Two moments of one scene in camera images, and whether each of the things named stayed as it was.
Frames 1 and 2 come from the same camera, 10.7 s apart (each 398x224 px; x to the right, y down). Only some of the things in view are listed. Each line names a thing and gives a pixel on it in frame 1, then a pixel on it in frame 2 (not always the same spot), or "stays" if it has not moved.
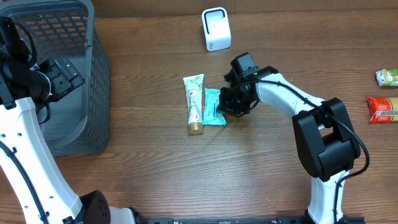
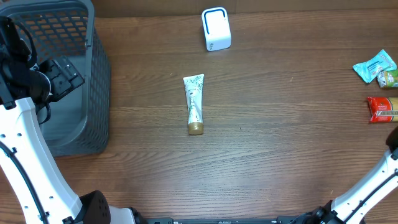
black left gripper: [53, 73] stays
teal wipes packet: [212, 116] -> [368, 71]
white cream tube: [194, 88] stays
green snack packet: [387, 77] stays
